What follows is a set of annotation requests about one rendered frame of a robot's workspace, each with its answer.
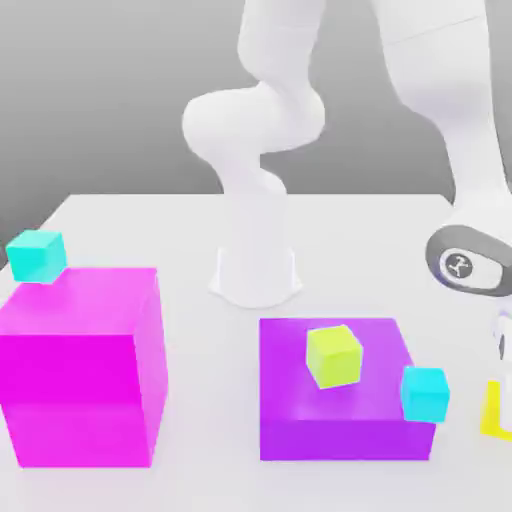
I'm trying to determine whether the large magenta box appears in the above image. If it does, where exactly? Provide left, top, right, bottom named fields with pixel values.
left=0, top=266, right=170, bottom=470

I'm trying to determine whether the large purple box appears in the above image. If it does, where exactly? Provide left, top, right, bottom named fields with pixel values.
left=258, top=317, right=438, bottom=462

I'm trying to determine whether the small cyan cube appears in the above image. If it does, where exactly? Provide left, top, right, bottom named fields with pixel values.
left=400, top=366, right=452, bottom=425

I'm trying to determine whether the small lime cube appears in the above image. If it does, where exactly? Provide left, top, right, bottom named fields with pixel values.
left=305, top=324, right=365, bottom=391

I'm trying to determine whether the small turquoise cube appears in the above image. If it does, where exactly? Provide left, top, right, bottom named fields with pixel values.
left=5, top=229, right=68, bottom=286

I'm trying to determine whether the small yellow cube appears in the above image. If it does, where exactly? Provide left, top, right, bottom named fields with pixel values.
left=479, top=379, right=512, bottom=442

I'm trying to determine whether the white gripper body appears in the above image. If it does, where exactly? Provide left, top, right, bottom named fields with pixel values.
left=499, top=362, right=512, bottom=430

